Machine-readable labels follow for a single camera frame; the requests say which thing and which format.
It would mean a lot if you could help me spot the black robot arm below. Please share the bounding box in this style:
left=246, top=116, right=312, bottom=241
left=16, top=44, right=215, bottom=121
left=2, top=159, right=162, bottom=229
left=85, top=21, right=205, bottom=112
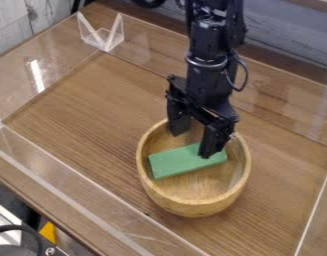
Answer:
left=166, top=0, right=248, bottom=158

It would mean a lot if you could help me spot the yellow label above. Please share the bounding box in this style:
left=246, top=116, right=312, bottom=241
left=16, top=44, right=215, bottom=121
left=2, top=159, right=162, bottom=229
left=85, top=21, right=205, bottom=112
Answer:
left=39, top=222, right=58, bottom=244

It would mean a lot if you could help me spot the black cable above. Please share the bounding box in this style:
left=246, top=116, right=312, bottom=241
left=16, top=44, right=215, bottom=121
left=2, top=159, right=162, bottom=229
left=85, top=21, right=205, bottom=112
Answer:
left=0, top=224, right=44, bottom=256

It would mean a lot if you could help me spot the brown wooden bowl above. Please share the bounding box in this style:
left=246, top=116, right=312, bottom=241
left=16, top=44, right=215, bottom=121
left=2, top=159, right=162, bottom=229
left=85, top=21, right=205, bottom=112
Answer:
left=137, top=119, right=252, bottom=218

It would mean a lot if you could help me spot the clear acrylic tray wall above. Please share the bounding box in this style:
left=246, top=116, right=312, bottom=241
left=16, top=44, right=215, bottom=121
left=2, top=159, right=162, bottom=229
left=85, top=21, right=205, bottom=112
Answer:
left=0, top=11, right=327, bottom=256

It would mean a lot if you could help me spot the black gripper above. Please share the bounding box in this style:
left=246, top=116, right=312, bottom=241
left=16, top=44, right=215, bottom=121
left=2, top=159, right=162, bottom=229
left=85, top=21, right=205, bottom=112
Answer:
left=166, top=54, right=249, bottom=159

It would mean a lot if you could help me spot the clear acrylic corner bracket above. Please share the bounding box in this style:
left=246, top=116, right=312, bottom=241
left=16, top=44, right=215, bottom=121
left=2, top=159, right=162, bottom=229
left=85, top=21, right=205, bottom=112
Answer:
left=77, top=12, right=125, bottom=52

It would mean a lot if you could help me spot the green rectangular block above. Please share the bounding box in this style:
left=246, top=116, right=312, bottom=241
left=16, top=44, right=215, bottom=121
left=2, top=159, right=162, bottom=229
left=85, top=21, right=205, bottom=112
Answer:
left=149, top=143, right=227, bottom=180

